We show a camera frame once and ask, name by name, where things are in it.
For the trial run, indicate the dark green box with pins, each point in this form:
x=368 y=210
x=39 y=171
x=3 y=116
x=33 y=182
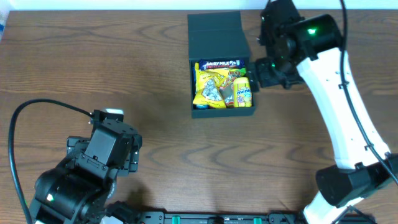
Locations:
x=216 y=37

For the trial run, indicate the green Haribo gummy bag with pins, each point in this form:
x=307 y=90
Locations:
x=226 y=88

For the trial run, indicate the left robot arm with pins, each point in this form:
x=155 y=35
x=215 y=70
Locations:
x=76 y=190

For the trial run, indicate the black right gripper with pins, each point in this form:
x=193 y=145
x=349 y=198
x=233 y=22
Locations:
x=259 y=73

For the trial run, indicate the yellow snack bag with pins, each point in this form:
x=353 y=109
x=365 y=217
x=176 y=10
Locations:
x=207 y=84

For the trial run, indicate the blue Oreo cookie pack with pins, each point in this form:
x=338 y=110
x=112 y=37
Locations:
x=202 y=107

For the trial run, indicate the Dairy Milk chocolate bar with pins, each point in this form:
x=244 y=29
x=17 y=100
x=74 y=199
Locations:
x=206 y=65

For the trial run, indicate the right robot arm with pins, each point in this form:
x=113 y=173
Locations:
x=313 y=51

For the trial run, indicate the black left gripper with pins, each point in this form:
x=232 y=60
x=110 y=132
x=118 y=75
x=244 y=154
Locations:
x=72 y=144

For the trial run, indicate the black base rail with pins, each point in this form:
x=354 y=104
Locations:
x=202 y=218

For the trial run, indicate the yellow candy bottle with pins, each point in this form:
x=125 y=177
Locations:
x=242 y=94

